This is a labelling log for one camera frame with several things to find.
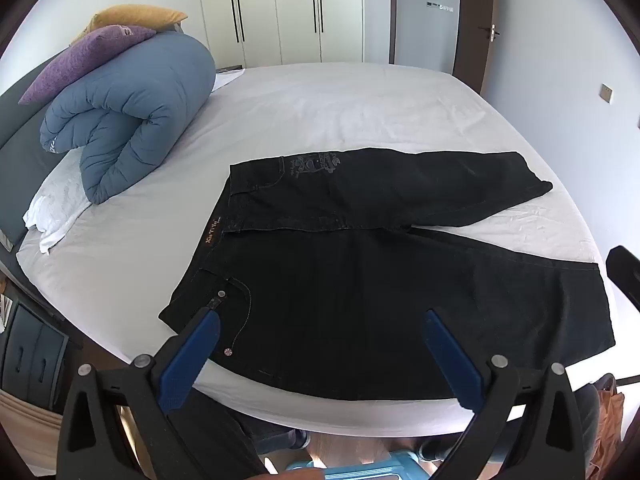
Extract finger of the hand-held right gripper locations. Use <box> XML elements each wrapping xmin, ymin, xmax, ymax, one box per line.
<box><xmin>605</xmin><ymin>245</ymin><xmax>640</xmax><ymax>306</ymax></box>

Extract bed with white sheet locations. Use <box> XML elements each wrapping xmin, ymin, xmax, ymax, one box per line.
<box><xmin>15</xmin><ymin>62</ymin><xmax>608</xmax><ymax>433</ymax></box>

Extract purple pillow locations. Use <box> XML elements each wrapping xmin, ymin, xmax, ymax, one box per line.
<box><xmin>18</xmin><ymin>25</ymin><xmax>157</xmax><ymax>106</ymax></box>

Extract light blue plastic stool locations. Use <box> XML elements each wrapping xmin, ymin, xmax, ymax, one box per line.
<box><xmin>285</xmin><ymin>449</ymin><xmax>437</xmax><ymax>480</ymax></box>

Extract rolled blue duvet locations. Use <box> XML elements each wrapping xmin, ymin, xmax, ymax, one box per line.
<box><xmin>39</xmin><ymin>32</ymin><xmax>217</xmax><ymax>206</ymax></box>

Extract cream wardrobe with black handles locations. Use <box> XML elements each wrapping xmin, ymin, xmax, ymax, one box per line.
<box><xmin>196</xmin><ymin>0</ymin><xmax>365</xmax><ymax>68</ymax></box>

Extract brown framed door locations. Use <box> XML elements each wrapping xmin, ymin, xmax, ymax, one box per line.
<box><xmin>390</xmin><ymin>0</ymin><xmax>497</xmax><ymax>97</ymax></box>

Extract orange bag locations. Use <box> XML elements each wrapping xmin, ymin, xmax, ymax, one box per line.
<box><xmin>592</xmin><ymin>372</ymin><xmax>626</xmax><ymax>480</ymax></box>

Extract grey padded headboard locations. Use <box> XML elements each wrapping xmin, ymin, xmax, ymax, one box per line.
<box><xmin>0</xmin><ymin>50</ymin><xmax>68</xmax><ymax>252</ymax></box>

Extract black denim pants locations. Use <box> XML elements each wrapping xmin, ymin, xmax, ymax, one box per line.
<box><xmin>158</xmin><ymin>147</ymin><xmax>616</xmax><ymax>402</ymax></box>

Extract yellow pillow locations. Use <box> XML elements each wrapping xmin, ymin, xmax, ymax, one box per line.
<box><xmin>70</xmin><ymin>5</ymin><xmax>188</xmax><ymax>46</ymax></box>

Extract small white cloth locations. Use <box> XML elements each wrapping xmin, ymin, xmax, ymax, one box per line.
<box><xmin>212</xmin><ymin>69</ymin><xmax>247</xmax><ymax>92</ymax></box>

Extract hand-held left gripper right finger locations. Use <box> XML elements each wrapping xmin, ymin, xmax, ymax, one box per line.
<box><xmin>422</xmin><ymin>308</ymin><xmax>587</xmax><ymax>480</ymax></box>

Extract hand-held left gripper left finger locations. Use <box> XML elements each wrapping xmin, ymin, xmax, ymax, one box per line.
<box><xmin>56</xmin><ymin>305</ymin><xmax>222</xmax><ymax>480</ymax></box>

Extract dark bedside drawer cabinet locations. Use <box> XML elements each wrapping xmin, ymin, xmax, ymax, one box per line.
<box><xmin>0</xmin><ymin>299</ymin><xmax>71</xmax><ymax>403</ymax></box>

